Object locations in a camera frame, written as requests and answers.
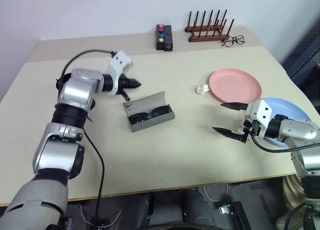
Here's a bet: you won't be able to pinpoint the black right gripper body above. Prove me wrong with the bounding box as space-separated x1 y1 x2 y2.
240 117 261 143

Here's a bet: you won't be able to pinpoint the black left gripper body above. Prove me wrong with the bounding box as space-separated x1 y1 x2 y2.
116 74 132 102

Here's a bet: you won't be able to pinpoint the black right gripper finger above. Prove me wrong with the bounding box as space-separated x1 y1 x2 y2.
220 102 249 111
211 126 252 143

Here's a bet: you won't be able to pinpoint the grey glasses case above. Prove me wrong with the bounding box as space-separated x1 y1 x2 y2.
122 91 175 133

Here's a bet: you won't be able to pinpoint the black sunglasses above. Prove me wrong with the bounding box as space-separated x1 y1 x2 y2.
128 105 172 125

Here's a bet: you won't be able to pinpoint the pink plate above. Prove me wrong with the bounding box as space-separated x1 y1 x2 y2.
208 68 263 104

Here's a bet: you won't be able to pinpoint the crumpled white paper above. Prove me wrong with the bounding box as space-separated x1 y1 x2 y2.
194 83 210 95

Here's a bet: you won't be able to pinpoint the blue plate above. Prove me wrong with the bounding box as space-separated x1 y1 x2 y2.
259 97 313 148

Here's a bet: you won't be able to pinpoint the black box with coloured buttons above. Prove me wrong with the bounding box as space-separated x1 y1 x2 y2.
156 24 166 51

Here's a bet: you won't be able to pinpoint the black-framed eyeglasses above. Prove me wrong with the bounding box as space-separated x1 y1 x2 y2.
220 34 246 48

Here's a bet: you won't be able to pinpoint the brown wooden plate rack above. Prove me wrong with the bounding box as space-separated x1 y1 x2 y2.
184 9 236 43

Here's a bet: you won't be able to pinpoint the dark grey rounded shape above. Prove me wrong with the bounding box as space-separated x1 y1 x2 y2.
109 194 155 230

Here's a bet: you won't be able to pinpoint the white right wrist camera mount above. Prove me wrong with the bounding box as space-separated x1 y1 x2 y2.
244 99 273 138

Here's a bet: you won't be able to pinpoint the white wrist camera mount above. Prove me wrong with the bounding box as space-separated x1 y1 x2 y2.
244 99 273 138
106 50 135 95

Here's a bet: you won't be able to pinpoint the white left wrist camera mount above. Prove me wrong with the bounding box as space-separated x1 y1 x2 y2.
106 50 135 95

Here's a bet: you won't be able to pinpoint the white cable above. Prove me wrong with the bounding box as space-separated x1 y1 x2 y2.
202 184 229 201

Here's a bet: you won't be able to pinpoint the silver metal bracket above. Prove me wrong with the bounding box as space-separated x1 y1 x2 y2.
219 205 234 215

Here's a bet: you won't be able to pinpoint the black floor rail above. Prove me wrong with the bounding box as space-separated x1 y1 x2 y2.
231 201 252 230

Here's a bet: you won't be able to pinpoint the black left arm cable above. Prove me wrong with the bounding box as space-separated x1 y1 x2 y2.
56 49 118 226

